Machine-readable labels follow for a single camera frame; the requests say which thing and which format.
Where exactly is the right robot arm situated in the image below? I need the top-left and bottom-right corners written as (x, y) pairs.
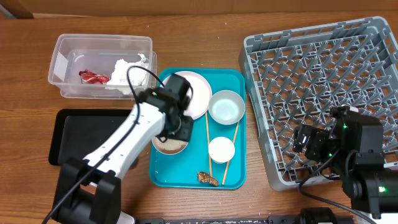
top-left (293, 105), bottom-right (397, 223)

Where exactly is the small white cup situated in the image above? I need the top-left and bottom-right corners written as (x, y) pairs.
top-left (208, 137), bottom-right (235, 164)

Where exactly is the left wooden chopstick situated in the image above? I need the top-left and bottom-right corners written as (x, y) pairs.
top-left (205, 112), bottom-right (213, 177)

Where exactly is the grey dishwasher rack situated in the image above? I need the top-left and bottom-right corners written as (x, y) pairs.
top-left (239, 17), bottom-right (397, 191)

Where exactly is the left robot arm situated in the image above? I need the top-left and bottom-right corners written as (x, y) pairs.
top-left (43, 74), bottom-right (193, 223)

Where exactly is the large white plate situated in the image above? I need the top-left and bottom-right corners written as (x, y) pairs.
top-left (175, 71), bottom-right (213, 120)

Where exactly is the teal serving tray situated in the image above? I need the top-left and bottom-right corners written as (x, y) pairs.
top-left (149, 67), bottom-right (246, 190)

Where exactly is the clear plastic bin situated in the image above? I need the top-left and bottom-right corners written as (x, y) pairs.
top-left (48, 34), bottom-right (157, 100)

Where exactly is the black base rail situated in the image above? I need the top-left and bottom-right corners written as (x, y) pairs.
top-left (136, 207), bottom-right (354, 224)

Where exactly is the wooden chopstick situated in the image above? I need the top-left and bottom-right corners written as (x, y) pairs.
top-left (205, 112), bottom-right (213, 177)
top-left (222, 121), bottom-right (240, 185)

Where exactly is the red snack wrapper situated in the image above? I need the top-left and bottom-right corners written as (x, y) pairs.
top-left (79, 70), bottom-right (109, 85)

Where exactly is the right wooden chopstick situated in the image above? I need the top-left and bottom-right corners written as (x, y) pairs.
top-left (222, 121), bottom-right (240, 185)

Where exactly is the grey bowl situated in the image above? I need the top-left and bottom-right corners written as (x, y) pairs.
top-left (208, 90), bottom-right (246, 125)

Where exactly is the black plastic tray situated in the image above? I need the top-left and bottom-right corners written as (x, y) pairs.
top-left (48, 109), bottom-right (131, 166)

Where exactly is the small white plate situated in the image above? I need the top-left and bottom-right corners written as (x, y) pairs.
top-left (152, 138), bottom-right (188, 155)

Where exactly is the brown food scrap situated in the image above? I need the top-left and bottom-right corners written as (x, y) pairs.
top-left (197, 171), bottom-right (219, 187)

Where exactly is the white napkin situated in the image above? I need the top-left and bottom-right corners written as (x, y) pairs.
top-left (106, 54), bottom-right (149, 95)

